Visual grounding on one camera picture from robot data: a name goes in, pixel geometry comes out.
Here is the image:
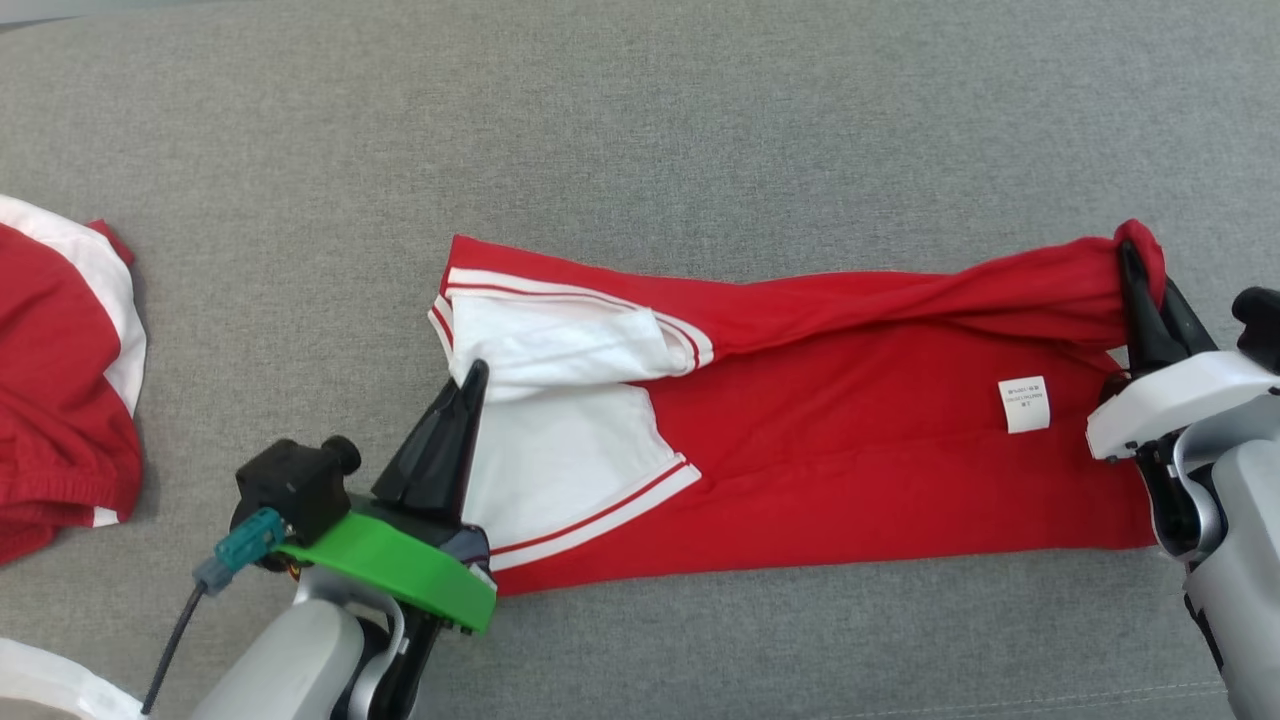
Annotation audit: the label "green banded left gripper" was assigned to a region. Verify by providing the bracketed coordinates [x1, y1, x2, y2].
[274, 360, 499, 720]

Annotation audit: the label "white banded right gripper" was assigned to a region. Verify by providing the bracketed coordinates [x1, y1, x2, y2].
[1086, 239, 1280, 562]

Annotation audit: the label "red white sports jersey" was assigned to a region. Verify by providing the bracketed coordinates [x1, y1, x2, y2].
[428, 218, 1168, 599]

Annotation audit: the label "red white sports shorts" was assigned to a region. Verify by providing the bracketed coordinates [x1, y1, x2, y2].
[0, 194, 149, 567]

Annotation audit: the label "teal left camera connector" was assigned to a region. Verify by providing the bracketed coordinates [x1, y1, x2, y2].
[192, 506, 287, 599]

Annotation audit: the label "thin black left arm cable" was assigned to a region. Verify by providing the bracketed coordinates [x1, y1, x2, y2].
[139, 584, 208, 717]

